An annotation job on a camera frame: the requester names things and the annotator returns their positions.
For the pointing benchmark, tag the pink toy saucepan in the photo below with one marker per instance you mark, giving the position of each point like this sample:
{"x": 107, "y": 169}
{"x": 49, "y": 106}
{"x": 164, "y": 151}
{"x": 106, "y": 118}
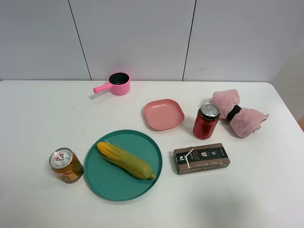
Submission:
{"x": 118, "y": 84}

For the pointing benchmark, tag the gold drink can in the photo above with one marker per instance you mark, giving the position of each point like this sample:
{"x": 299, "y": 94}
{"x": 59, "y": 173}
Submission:
{"x": 65, "y": 164}

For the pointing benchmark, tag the pink square plate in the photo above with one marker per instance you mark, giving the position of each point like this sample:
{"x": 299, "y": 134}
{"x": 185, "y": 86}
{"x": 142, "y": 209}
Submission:
{"x": 163, "y": 114}

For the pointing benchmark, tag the teal round plate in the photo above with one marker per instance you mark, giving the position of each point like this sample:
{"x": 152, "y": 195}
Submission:
{"x": 113, "y": 183}

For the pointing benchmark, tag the red drink can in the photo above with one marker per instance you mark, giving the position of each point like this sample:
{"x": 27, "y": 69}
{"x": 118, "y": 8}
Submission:
{"x": 206, "y": 121}

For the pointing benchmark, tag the black band on towel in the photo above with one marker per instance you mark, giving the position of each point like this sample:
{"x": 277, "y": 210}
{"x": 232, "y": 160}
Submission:
{"x": 236, "y": 109}

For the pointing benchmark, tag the brown capsule box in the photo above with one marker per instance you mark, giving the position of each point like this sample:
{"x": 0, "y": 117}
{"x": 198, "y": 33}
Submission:
{"x": 200, "y": 158}

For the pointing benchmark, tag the pink rolled towel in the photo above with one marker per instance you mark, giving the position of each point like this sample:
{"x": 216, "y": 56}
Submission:
{"x": 246, "y": 122}

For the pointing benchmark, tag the toy corn cob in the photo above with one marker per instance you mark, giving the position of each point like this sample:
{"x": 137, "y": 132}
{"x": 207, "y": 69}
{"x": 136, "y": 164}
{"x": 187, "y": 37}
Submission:
{"x": 127, "y": 161}

